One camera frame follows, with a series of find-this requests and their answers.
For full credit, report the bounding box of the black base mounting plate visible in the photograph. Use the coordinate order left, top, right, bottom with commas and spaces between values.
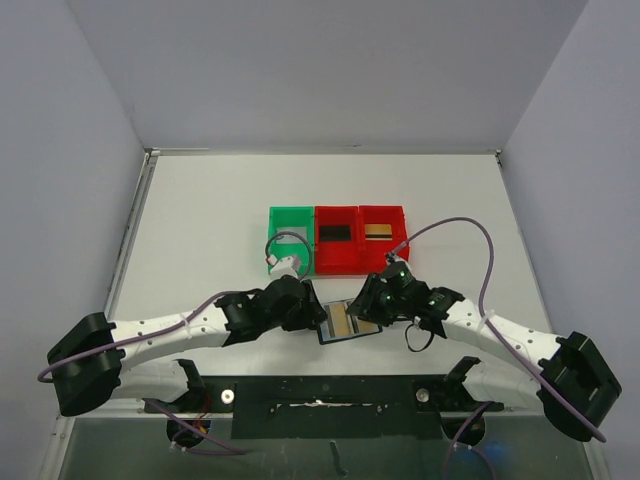
165, 374, 480, 440

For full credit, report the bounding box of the silver card in bin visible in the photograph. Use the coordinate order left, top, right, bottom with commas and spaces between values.
275, 226, 307, 244

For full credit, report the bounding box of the green plastic bin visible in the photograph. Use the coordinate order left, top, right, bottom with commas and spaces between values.
265, 206, 315, 277

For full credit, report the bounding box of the red plastic bin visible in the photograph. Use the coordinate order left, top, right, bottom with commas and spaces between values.
314, 205, 360, 275
359, 205, 408, 274

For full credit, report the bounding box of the black card in bin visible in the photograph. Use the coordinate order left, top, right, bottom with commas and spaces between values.
319, 225, 352, 242

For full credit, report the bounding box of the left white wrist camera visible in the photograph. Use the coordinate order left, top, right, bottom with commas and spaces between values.
266, 254, 301, 280

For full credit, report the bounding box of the gold card in bin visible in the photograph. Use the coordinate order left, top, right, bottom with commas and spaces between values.
364, 224, 393, 241

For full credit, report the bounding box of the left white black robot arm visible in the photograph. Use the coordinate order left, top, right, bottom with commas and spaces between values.
38, 275, 327, 417

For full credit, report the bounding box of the black leather card holder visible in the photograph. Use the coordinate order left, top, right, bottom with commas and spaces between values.
317, 299, 383, 345

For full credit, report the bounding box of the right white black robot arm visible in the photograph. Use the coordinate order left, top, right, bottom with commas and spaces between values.
347, 261, 622, 442

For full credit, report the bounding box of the gold card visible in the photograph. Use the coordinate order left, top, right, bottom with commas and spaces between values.
364, 224, 393, 241
329, 303, 353, 338

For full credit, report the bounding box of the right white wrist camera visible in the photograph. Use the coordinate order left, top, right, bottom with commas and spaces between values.
385, 252, 401, 265

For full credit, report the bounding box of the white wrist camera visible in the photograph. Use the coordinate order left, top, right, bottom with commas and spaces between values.
266, 254, 301, 280
385, 252, 401, 265

